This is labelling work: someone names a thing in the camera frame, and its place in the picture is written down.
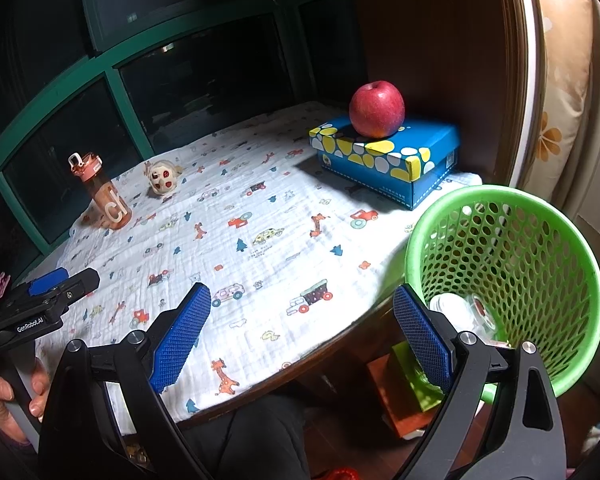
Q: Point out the labelled pudding cup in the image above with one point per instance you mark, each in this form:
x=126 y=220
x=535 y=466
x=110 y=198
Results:
x=447 y=310

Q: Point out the green window frame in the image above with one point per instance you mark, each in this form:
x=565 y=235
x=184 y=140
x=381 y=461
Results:
x=130 y=115

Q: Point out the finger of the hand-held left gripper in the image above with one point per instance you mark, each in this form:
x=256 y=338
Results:
x=77 y=285
x=47 y=282

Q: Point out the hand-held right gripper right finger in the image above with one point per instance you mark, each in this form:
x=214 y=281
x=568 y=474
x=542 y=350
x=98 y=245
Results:
x=422 y=340

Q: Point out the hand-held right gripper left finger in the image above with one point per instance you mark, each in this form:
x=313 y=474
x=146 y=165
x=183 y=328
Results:
x=180 y=340

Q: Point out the green plastic basket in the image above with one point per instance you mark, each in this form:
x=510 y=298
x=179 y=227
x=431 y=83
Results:
x=530 y=230

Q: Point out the person's dark trousers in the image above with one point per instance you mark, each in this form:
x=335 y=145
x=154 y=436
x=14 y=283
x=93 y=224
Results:
x=250 y=440

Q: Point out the cream plush toy red spots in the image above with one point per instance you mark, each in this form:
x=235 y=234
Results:
x=162 y=180

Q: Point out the red apple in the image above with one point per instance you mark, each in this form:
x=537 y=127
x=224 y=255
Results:
x=375 y=107

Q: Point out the clear plastic cup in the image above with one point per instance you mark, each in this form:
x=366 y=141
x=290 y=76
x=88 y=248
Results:
x=482 y=317

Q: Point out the floral pillow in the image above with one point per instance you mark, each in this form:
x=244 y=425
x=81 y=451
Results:
x=565 y=85

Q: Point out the white printed blanket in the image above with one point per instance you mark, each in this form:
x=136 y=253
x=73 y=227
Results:
x=280 y=220

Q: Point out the orange water bottle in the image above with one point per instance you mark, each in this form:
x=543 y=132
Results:
x=110 y=200

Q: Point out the green box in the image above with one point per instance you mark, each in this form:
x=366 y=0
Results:
x=415 y=390

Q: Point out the orange box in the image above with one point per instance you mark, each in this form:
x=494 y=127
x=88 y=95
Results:
x=385 y=395

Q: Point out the brown wooden panel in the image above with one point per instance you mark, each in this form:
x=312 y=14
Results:
x=430 y=35

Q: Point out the red plastic object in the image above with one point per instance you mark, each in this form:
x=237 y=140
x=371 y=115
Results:
x=342 y=475

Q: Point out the blue spotted box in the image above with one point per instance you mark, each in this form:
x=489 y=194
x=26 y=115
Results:
x=420 y=140

